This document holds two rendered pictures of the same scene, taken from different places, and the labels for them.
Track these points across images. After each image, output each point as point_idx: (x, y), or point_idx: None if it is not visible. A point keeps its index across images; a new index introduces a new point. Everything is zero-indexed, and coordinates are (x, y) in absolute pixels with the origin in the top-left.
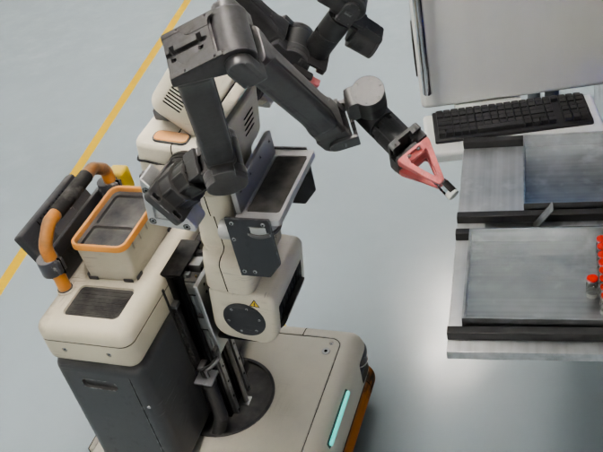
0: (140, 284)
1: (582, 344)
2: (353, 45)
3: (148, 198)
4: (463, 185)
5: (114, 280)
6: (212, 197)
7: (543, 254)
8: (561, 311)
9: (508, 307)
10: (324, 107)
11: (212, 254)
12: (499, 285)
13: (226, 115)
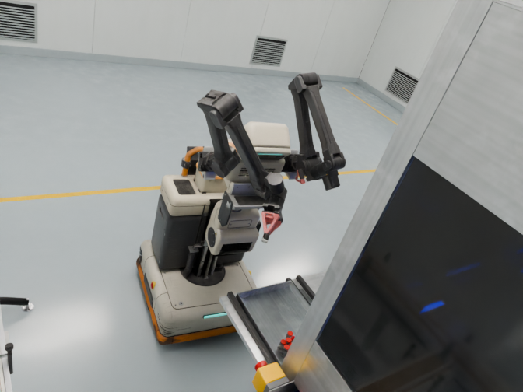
0: (200, 194)
1: (254, 345)
2: (323, 180)
3: (198, 153)
4: (320, 273)
5: (197, 187)
6: (232, 183)
7: (299, 315)
8: (268, 331)
9: (258, 311)
10: (255, 169)
11: (220, 204)
12: (268, 304)
13: None
